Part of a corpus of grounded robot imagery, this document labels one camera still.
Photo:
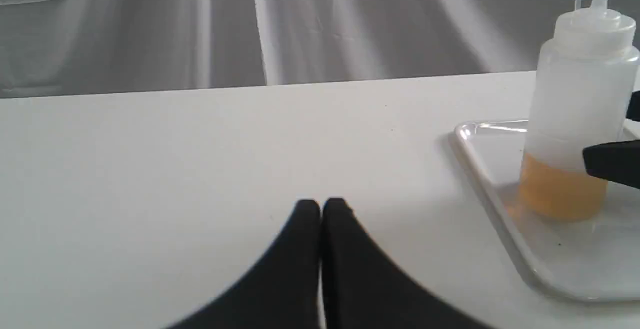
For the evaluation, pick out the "white plastic tray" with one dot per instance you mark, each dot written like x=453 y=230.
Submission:
x=594 y=260

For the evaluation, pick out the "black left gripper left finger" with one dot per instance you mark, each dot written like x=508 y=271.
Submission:
x=280 y=291

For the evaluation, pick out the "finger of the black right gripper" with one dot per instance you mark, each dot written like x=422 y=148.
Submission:
x=617 y=162
x=633 y=108

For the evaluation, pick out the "translucent squeeze bottle amber liquid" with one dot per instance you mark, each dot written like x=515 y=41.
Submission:
x=583 y=84

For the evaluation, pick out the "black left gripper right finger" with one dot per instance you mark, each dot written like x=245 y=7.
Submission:
x=364 y=289

